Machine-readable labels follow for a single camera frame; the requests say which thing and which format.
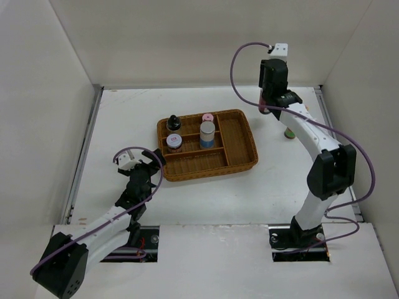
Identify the white lid spice jar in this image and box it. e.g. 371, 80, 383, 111
166, 133, 183, 153

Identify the tall dark sauce bottle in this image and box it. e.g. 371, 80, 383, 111
258, 90, 271, 115

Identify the black cap spice bottle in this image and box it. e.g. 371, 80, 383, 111
166, 115, 181, 134

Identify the white jar silver lid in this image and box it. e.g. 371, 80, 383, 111
199, 121, 216, 150

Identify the green bottle yellow cap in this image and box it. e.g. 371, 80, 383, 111
284, 127, 296, 140

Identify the pink cap spice jar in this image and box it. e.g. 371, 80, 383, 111
202, 113, 214, 123

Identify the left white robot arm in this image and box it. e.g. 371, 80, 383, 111
30, 147, 166, 298

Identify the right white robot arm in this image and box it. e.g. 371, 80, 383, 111
259, 59, 357, 247

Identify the brown wicker divided tray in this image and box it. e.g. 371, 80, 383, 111
156, 109, 258, 182

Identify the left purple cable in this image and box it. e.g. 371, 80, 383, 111
29, 146, 165, 277

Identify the purple cable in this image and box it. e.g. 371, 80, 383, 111
29, 146, 165, 277
229, 42, 377, 255

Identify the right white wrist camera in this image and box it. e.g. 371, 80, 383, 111
268, 43, 288, 62

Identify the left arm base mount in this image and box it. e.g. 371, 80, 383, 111
102, 226, 160, 263

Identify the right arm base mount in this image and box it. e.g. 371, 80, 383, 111
269, 225, 330, 262

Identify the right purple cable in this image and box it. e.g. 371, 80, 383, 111
229, 42, 377, 255

